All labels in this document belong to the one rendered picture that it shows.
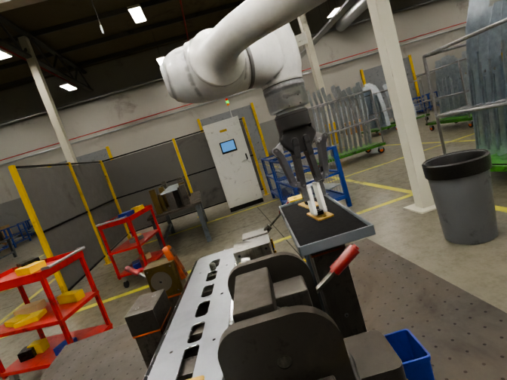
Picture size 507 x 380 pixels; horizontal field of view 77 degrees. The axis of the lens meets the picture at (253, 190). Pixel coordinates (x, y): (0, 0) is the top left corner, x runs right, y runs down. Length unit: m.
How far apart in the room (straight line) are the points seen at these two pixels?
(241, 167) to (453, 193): 4.86
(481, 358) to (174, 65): 0.96
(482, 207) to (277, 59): 2.68
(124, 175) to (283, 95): 7.52
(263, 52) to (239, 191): 6.49
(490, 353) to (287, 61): 0.85
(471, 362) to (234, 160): 6.38
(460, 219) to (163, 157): 6.36
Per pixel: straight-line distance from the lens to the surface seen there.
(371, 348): 0.46
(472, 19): 5.13
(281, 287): 0.47
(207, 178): 7.85
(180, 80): 0.61
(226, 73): 0.59
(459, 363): 1.02
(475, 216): 3.16
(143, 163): 7.99
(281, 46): 0.69
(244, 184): 7.08
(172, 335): 0.82
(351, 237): 0.59
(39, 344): 3.47
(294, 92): 0.68
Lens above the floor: 1.37
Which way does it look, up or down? 8 degrees down
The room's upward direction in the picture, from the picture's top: 17 degrees counter-clockwise
